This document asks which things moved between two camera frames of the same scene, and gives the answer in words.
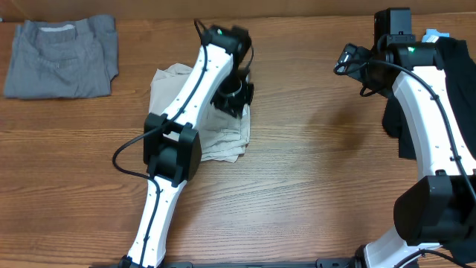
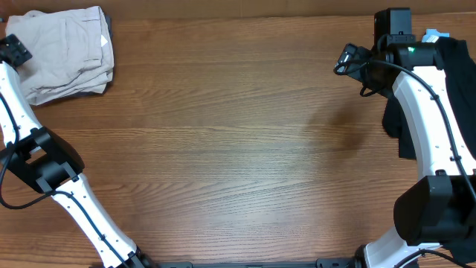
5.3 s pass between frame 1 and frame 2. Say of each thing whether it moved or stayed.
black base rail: stayed
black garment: stayed
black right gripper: stayed
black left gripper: moved
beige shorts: moved
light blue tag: stayed
